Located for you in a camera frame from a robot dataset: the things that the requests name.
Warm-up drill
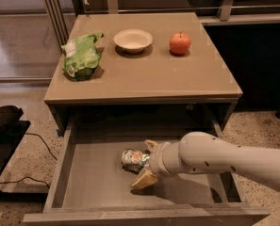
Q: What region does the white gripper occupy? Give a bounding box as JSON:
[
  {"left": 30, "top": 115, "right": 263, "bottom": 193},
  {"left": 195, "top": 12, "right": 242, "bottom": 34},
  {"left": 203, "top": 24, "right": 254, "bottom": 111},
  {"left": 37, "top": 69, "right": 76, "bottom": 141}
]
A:
[{"left": 130, "top": 139, "right": 179, "bottom": 190}]

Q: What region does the metal railing frame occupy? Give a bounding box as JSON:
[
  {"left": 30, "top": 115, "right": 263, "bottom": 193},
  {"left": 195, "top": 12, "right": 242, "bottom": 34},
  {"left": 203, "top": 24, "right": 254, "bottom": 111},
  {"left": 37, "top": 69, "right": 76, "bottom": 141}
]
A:
[{"left": 43, "top": 0, "right": 280, "bottom": 43}]

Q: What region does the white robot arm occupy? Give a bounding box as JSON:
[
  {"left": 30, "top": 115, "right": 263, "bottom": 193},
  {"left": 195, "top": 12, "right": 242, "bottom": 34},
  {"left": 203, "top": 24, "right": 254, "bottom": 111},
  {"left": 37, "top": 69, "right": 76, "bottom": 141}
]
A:
[{"left": 131, "top": 132, "right": 280, "bottom": 192}]

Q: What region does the red apple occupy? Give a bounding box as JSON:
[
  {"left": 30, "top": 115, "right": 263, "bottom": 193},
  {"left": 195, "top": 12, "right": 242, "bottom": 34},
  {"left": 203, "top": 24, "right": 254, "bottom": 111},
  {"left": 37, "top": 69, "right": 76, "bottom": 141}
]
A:
[{"left": 170, "top": 32, "right": 190, "bottom": 56}]

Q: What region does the black floor cable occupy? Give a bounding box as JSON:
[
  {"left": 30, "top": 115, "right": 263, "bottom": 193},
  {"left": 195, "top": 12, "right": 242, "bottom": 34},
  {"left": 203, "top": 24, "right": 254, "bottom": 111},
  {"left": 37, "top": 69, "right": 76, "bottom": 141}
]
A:
[{"left": 25, "top": 132, "right": 58, "bottom": 162}]

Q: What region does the green chip bag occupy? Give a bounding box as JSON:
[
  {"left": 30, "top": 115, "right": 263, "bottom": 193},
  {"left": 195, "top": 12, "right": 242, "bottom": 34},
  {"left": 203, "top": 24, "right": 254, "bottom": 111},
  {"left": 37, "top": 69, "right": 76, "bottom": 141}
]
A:
[{"left": 61, "top": 33, "right": 104, "bottom": 81}]

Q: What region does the white paper bowl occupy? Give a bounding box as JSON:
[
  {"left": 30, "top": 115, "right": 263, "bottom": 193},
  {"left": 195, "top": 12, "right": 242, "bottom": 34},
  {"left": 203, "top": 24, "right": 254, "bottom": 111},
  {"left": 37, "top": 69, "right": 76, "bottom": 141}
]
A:
[{"left": 113, "top": 29, "right": 153, "bottom": 54}]

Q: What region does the crushed 7up can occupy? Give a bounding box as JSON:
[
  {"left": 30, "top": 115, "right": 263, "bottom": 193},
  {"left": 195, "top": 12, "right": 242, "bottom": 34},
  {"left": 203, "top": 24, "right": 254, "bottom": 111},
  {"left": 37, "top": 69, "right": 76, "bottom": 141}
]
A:
[{"left": 121, "top": 149, "right": 150, "bottom": 173}]

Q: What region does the black chair base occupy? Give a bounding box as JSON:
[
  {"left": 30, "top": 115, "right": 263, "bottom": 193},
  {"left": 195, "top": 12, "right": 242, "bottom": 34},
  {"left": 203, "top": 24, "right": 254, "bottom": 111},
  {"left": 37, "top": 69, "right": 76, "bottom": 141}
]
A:
[{"left": 0, "top": 105, "right": 47, "bottom": 202}]

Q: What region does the open grey top drawer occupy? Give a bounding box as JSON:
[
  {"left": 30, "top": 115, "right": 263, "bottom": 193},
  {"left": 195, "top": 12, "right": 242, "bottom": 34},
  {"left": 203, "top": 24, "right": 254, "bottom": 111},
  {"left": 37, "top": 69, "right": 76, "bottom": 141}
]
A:
[{"left": 24, "top": 117, "right": 269, "bottom": 226}]

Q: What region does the grey cabinet counter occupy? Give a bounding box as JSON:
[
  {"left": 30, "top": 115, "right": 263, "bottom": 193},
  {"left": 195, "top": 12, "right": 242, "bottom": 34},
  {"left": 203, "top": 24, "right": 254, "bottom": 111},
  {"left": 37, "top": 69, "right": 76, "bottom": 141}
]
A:
[{"left": 44, "top": 12, "right": 242, "bottom": 131}]

